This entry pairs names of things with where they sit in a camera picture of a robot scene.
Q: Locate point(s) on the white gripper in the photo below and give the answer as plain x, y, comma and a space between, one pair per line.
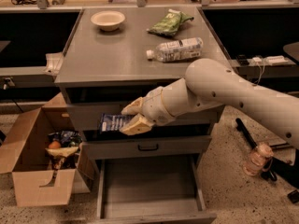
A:
154, 105

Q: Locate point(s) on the dark blue rxbar wrapper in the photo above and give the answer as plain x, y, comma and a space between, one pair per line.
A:
113, 123

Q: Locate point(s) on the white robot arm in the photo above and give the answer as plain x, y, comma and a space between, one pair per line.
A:
208, 83

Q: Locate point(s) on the grey top drawer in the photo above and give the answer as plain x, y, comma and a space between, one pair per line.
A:
87, 116

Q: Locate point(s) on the grey drawer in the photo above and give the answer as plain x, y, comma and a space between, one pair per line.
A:
87, 116
151, 190
117, 149

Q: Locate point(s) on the grey middle drawer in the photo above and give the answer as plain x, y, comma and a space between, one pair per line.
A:
117, 149

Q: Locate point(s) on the grey drawer cabinet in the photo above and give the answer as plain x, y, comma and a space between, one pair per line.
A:
113, 66

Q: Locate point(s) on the grey bottom drawer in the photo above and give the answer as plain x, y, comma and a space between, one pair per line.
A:
151, 190

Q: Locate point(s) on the dark blue snack bag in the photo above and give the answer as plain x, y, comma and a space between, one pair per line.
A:
66, 138

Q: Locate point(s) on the clear plastic water bottle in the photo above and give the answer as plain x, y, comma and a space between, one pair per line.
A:
178, 50

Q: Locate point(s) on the yellow snack bag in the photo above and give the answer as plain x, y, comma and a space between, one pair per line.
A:
62, 152

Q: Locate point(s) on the orange fruit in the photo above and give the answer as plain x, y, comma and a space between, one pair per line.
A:
54, 145

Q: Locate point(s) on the green snack bag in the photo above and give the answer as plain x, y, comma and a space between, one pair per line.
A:
170, 23

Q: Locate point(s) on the cream white bowl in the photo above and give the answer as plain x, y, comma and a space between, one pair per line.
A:
108, 20

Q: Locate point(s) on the brown cardboard box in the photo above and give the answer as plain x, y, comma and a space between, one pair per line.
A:
24, 155

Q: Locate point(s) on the black phone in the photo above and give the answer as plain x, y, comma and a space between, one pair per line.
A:
242, 59

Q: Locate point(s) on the clear plastic jar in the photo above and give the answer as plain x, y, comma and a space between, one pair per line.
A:
259, 159

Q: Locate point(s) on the black chair base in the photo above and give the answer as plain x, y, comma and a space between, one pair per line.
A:
290, 173

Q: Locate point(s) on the white power strip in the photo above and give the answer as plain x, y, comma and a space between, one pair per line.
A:
270, 60

